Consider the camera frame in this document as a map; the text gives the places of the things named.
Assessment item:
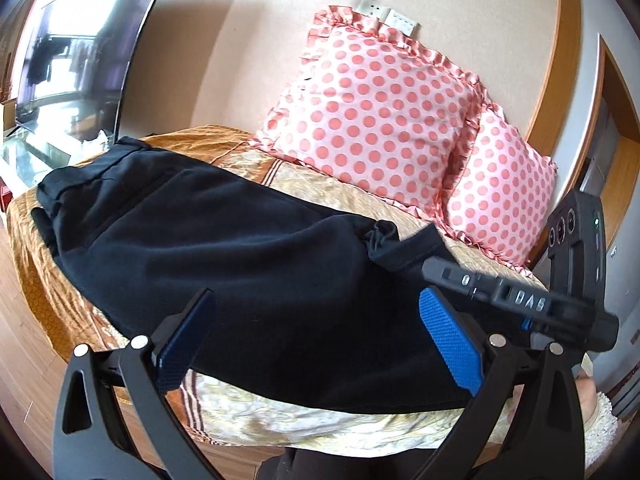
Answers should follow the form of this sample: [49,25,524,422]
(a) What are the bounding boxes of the black framed mirror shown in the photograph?
[14,0,156,141]

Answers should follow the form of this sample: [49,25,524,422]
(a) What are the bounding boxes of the polka dot pillow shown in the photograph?
[438,110,556,268]
[252,6,490,219]

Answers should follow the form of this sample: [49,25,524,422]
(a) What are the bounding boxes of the wooden door frame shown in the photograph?
[527,0,639,254]

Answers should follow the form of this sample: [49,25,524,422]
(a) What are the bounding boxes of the right polka dot pillow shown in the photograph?
[438,110,556,268]

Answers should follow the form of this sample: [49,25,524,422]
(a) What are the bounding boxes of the cream gold bedspread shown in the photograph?
[5,123,551,458]

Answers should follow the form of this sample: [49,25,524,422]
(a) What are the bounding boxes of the black pants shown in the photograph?
[32,139,472,414]

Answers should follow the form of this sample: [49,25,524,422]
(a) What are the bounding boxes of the white wall socket plate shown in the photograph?
[355,0,390,22]

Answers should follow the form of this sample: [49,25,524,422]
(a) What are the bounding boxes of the left polka dot pillow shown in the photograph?
[252,6,490,219]

